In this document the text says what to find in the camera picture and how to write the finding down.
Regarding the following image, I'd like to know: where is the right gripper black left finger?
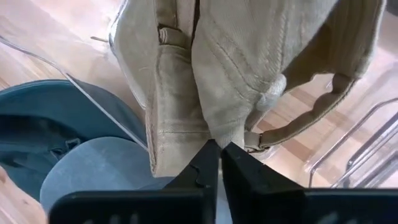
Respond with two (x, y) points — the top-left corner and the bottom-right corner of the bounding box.
(49, 139), (221, 224)

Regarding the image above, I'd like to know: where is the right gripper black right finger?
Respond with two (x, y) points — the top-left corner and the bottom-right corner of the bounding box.
(221, 142), (398, 224)

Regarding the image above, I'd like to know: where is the denim blue cap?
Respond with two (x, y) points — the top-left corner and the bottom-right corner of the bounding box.
(39, 136), (175, 214)

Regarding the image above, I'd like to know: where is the beige cap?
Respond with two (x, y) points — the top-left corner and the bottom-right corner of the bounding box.
(108, 0), (215, 178)
(191, 0), (387, 154)

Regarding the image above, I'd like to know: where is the dark navy cap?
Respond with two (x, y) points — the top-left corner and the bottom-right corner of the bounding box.
(0, 79), (147, 202)

